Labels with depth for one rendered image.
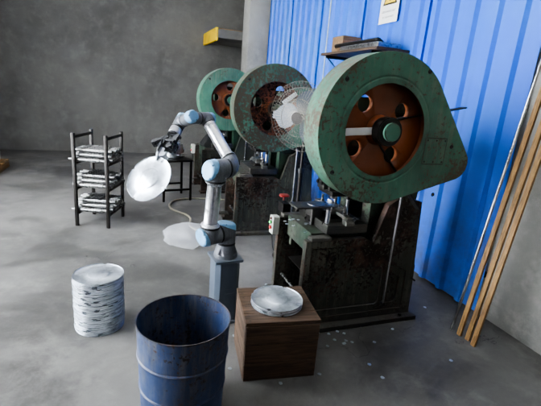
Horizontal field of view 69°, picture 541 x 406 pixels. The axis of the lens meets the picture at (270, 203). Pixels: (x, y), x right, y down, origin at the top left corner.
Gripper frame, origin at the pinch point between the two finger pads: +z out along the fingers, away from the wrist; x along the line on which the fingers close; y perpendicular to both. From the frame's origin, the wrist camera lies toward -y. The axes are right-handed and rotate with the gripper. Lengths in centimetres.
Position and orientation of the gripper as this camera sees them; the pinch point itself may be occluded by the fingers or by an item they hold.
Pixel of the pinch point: (156, 159)
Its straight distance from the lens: 246.1
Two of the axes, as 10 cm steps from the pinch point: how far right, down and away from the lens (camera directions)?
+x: 2.0, 5.2, 8.3
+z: -3.1, 8.4, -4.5
